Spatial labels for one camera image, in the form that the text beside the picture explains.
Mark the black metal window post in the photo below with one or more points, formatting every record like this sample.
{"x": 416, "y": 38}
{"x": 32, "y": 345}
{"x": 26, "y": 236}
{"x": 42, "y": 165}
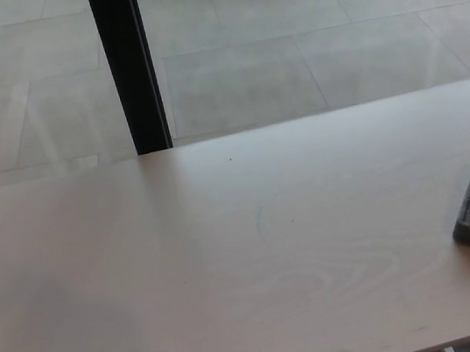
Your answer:
{"x": 129, "y": 68}

